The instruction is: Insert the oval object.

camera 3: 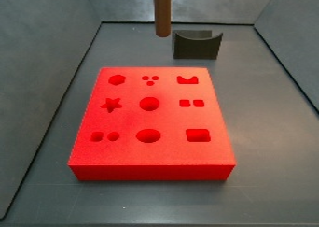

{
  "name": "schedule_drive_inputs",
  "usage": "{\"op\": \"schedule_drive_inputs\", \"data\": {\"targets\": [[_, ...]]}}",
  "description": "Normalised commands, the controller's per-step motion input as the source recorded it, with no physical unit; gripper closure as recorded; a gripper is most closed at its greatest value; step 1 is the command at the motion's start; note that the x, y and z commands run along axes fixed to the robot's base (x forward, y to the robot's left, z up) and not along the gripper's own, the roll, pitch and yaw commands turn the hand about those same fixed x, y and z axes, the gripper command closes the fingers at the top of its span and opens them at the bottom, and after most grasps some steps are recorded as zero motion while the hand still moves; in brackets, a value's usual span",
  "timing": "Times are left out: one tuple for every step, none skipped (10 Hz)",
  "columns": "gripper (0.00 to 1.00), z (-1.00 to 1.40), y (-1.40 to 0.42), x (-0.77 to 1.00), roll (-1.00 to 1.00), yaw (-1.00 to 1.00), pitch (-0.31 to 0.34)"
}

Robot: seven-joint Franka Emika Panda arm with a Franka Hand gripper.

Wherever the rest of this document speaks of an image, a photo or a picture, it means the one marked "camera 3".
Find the red foam shape board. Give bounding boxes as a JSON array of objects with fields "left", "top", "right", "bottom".
[{"left": 68, "top": 67, "right": 235, "bottom": 180}]

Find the brown oval rod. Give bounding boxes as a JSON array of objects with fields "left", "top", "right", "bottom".
[{"left": 154, "top": 0, "right": 171, "bottom": 37}]

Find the dark grey curved block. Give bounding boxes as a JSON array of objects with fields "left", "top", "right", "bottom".
[{"left": 173, "top": 30, "right": 223, "bottom": 60}]

